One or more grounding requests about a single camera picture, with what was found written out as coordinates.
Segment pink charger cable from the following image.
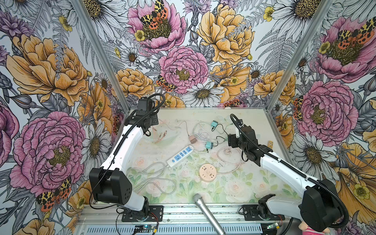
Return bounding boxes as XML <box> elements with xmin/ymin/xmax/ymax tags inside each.
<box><xmin>152</xmin><ymin>120</ymin><xmax>192</xmax><ymax>145</ymax></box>

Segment pink plug charger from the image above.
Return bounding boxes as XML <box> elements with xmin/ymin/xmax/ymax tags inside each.
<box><xmin>189</xmin><ymin>135</ymin><xmax>197</xmax><ymax>144</ymax></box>

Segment white blue power strip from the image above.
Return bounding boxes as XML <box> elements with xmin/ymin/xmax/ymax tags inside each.
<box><xmin>166</xmin><ymin>146</ymin><xmax>194</xmax><ymax>168</ymax></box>

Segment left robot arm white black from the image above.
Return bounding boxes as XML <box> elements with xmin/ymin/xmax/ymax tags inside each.
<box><xmin>89</xmin><ymin>93</ymin><xmax>165</xmax><ymax>220</ymax></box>

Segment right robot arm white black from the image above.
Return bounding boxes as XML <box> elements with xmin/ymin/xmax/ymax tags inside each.
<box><xmin>228</xmin><ymin>114</ymin><xmax>350</xmax><ymax>232</ymax></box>

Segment teal plug adapter back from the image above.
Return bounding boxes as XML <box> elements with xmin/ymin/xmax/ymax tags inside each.
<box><xmin>211</xmin><ymin>120</ymin><xmax>218</xmax><ymax>132</ymax></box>

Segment small yellow tag card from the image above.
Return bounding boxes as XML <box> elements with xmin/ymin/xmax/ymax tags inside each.
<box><xmin>267</xmin><ymin>141</ymin><xmax>273</xmax><ymax>149</ymax></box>

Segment round pink socket hub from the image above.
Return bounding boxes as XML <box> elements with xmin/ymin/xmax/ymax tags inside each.
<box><xmin>199</xmin><ymin>164</ymin><xmax>217</xmax><ymax>183</ymax></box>

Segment silver microphone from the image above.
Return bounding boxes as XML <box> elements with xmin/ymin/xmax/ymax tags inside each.
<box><xmin>193</xmin><ymin>193</ymin><xmax>226</xmax><ymax>235</ymax></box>

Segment small green circuit board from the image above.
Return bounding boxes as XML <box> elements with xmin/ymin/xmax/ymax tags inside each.
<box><xmin>133</xmin><ymin>224</ymin><xmax>158</xmax><ymax>235</ymax></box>

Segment plush doll striped shirt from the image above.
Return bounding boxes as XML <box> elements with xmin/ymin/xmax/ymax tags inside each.
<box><xmin>298</xmin><ymin>221</ymin><xmax>331</xmax><ymax>235</ymax></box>

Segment pink hub cable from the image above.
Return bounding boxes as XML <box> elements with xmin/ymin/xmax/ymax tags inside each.
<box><xmin>216</xmin><ymin>145</ymin><xmax>250</xmax><ymax>175</ymax></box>

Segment white cable bundle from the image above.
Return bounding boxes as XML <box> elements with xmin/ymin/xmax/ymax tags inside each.
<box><xmin>192</xmin><ymin>122</ymin><xmax>218</xmax><ymax>147</ymax></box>

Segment white power strip cable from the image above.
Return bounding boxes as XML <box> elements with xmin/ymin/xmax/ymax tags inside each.
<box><xmin>126</xmin><ymin>162</ymin><xmax>177</xmax><ymax>195</ymax></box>

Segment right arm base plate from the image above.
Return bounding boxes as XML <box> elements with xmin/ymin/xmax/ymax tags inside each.
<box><xmin>238</xmin><ymin>204</ymin><xmax>285</xmax><ymax>221</ymax></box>

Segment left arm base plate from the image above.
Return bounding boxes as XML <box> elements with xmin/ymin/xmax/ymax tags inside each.
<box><xmin>121</xmin><ymin>205</ymin><xmax>164</xmax><ymax>222</ymax></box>

